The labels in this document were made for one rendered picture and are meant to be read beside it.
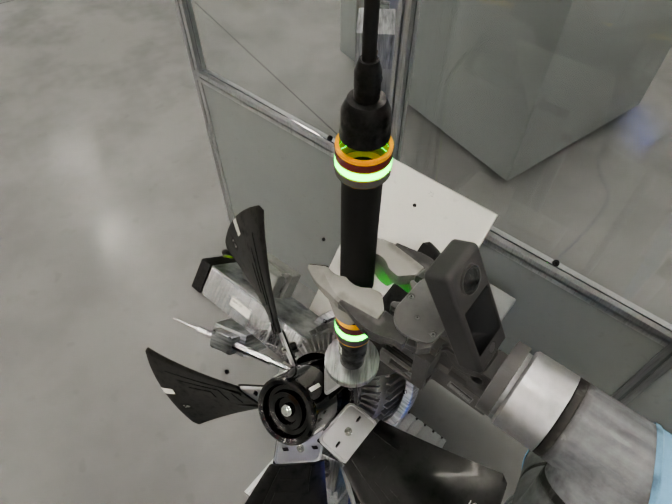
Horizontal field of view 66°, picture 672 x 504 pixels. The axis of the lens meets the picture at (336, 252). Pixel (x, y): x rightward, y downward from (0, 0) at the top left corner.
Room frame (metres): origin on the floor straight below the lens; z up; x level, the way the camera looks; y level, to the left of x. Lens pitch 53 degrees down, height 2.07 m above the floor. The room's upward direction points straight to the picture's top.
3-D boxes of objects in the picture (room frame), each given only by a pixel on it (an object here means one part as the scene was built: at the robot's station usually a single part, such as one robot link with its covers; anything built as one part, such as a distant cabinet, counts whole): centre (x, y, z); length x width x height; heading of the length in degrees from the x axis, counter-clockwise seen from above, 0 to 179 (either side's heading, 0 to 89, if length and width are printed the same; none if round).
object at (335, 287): (0.27, -0.01, 1.64); 0.09 x 0.03 x 0.06; 62
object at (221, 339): (0.52, 0.24, 1.08); 0.07 x 0.04 x 0.06; 61
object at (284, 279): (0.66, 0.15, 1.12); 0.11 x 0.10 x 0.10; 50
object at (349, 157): (0.29, -0.02, 1.81); 0.04 x 0.04 x 0.03
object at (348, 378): (0.30, -0.02, 1.50); 0.09 x 0.07 x 0.10; 175
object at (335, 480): (0.31, 0.00, 0.91); 0.12 x 0.08 x 0.12; 140
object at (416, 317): (0.22, -0.11, 1.64); 0.12 x 0.08 x 0.09; 50
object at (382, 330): (0.24, -0.05, 1.66); 0.09 x 0.05 x 0.02; 62
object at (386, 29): (0.92, -0.07, 1.55); 0.10 x 0.07 x 0.08; 175
